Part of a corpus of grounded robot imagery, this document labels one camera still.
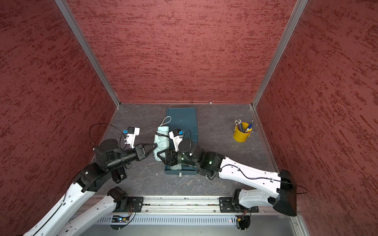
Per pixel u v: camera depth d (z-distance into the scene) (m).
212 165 0.48
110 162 0.50
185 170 0.80
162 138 0.64
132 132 0.60
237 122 0.89
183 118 0.83
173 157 0.56
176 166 0.83
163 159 0.61
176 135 0.59
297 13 0.73
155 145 0.64
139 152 0.56
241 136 0.95
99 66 0.97
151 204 0.76
